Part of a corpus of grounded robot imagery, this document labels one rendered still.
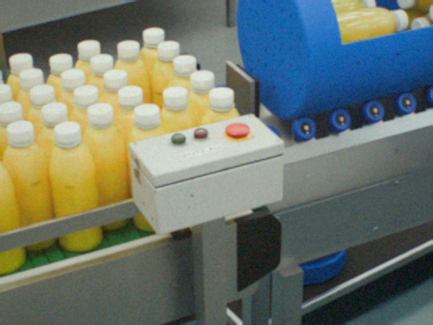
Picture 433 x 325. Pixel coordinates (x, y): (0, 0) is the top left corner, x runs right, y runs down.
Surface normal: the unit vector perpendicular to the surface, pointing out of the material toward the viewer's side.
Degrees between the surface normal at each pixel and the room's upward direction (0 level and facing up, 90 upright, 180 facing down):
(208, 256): 90
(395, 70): 105
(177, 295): 90
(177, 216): 90
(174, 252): 90
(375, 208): 109
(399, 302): 0
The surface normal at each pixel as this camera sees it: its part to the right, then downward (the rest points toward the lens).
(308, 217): 0.42, 0.72
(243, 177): 0.43, 0.45
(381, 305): -0.02, -0.86
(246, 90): -0.90, 0.23
